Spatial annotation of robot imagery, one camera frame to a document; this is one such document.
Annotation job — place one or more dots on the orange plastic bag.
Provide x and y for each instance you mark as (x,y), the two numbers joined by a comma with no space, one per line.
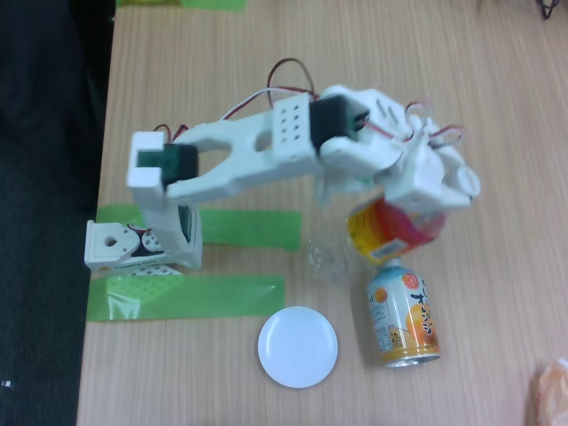
(552,395)

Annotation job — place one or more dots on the long green tape strip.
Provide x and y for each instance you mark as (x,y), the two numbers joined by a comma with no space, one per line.
(213,297)

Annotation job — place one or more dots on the short green tape strip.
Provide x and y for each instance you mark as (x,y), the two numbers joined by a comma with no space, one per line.
(253,227)

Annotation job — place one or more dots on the green tape piece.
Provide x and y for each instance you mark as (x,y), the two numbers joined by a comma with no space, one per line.
(213,3)

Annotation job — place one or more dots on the small white round plate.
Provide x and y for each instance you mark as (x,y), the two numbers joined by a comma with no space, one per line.
(297,347)

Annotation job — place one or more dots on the orange drink bottle can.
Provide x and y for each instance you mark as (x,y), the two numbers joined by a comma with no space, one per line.
(406,315)

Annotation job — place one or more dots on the clear plastic bottle orange label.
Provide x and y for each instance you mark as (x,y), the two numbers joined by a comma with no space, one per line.
(381,231)

